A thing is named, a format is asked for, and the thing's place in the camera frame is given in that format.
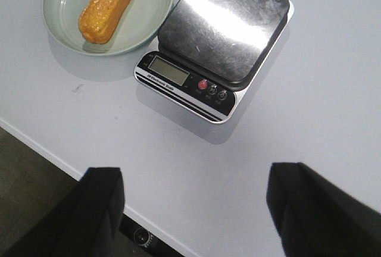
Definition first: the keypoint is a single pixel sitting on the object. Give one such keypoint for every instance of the electronic kitchen scale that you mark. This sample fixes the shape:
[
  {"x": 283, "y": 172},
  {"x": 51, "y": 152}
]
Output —
[{"x": 207, "y": 53}]

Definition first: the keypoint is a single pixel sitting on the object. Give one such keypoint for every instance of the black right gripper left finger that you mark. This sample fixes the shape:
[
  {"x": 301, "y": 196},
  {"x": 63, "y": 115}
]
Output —
[{"x": 84, "y": 223}]

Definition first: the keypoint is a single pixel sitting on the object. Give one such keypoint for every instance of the green plate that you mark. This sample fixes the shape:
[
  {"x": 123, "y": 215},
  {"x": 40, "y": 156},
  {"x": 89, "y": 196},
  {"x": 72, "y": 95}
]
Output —
[{"x": 138, "y": 24}]

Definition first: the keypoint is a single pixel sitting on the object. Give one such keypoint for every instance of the orange corn cob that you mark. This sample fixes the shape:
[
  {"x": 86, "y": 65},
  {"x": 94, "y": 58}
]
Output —
[{"x": 99, "y": 19}]

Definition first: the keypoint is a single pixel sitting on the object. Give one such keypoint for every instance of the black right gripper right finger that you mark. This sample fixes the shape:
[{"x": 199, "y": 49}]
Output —
[{"x": 313, "y": 217}]

